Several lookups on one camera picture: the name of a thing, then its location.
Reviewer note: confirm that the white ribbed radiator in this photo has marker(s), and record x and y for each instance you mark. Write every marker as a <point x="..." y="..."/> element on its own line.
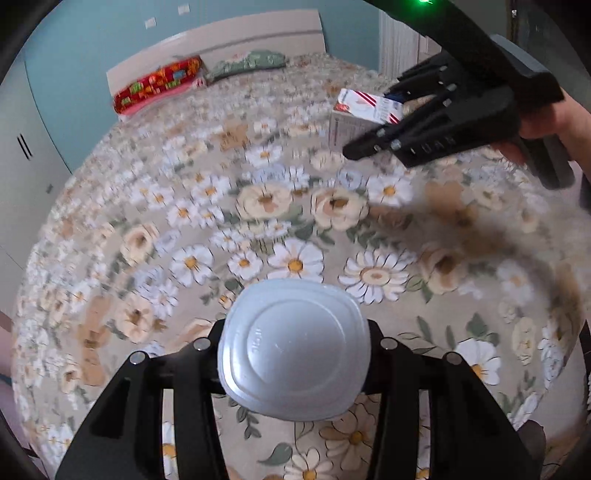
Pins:
<point x="399" y="44"/>

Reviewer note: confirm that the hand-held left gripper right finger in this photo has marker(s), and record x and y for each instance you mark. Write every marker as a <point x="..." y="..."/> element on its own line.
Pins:
<point x="388" y="364"/>

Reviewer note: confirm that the grey wardrobe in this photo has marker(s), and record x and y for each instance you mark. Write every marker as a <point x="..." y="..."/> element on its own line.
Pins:
<point x="27" y="152"/>

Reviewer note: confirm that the red striped white carton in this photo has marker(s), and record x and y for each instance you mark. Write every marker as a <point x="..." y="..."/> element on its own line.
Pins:
<point x="358" y="106"/>

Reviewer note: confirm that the white wall socket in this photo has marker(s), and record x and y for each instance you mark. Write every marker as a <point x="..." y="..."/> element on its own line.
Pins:
<point x="183" y="9"/>
<point x="151" y="22"/>

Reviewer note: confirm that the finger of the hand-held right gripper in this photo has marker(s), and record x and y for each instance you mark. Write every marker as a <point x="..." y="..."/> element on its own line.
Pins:
<point x="415" y="124"/>
<point x="429" y="74"/>

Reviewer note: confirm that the white plastic lid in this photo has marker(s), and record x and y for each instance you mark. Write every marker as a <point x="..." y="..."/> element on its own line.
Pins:
<point x="295" y="346"/>

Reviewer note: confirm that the pink pillow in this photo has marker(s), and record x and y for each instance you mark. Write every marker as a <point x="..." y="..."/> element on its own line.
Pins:
<point x="184" y="90"/>

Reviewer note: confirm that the green floral pillow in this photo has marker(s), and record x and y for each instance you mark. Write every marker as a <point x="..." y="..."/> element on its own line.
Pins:
<point x="249" y="62"/>

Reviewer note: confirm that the person's right hand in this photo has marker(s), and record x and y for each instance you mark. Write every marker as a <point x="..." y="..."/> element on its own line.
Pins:
<point x="568" y="120"/>

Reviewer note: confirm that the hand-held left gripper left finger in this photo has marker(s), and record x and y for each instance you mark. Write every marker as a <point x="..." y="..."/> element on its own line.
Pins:
<point x="203" y="364"/>

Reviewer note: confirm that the red printed pillow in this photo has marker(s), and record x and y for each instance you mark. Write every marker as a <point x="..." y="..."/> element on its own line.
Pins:
<point x="157" y="85"/>

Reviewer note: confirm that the floral bed sheet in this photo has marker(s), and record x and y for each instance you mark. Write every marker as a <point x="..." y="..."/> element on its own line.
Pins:
<point x="207" y="221"/>

